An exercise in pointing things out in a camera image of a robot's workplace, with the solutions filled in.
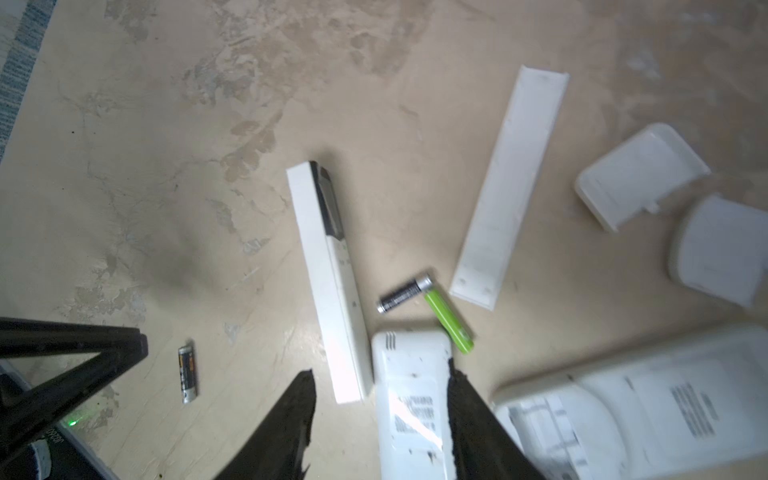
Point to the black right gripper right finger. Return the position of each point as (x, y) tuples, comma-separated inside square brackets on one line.
[(481, 447)]

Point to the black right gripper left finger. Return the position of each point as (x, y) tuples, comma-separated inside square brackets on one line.
[(276, 448)]

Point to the white remote control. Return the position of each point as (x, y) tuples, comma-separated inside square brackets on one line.
[(412, 370), (683, 405)]

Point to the green battery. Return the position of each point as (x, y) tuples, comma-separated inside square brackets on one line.
[(450, 321)]

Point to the black battery slim remote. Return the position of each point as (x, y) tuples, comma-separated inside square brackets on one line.
[(188, 372)]

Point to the long white battery cover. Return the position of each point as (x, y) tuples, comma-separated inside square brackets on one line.
[(510, 180)]

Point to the black silver battery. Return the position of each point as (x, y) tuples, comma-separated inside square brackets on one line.
[(408, 290)]

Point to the slim white remote black screen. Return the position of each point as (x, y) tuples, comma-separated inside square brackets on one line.
[(333, 285)]

